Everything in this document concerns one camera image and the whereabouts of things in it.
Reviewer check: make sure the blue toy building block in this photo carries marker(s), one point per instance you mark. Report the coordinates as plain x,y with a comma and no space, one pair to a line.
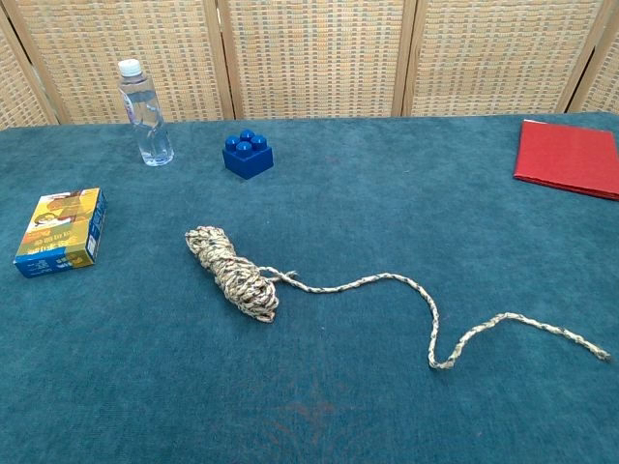
246,162

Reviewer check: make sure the woven bamboo folding screen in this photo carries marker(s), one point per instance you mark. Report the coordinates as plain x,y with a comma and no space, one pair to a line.
314,58

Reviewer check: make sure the clear plastic water bottle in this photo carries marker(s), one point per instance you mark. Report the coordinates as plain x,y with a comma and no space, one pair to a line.
147,121

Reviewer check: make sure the colourful printed carton box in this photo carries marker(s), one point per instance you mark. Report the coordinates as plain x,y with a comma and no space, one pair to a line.
58,232

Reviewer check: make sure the red notebook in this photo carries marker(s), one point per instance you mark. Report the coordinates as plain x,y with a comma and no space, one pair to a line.
566,154

